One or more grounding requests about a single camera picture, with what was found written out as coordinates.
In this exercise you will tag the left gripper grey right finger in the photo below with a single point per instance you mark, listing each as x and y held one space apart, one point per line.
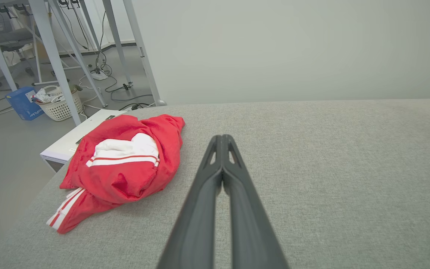
248 224

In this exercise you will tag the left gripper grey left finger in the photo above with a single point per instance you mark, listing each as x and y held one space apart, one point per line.
196 209

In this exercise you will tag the red and white shirt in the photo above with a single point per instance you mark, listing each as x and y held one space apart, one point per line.
125 179

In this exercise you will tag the small white power strip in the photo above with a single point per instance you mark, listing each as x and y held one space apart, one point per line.
99 76

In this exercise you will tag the white plastic lattice basket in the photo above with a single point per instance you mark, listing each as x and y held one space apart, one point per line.
62 110

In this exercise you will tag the white partition panel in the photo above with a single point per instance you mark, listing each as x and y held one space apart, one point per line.
293 48

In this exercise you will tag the white crumpled bundle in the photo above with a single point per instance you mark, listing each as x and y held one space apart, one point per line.
45 96

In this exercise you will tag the white slanted metal leg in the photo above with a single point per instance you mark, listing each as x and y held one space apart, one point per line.
117 37

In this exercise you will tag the blue cardboard box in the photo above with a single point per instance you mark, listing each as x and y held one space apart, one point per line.
21 104

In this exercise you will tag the grey office chair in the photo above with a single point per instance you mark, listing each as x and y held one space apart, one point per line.
13 37

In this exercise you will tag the white metal desk frame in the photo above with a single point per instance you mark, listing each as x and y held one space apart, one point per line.
55 56

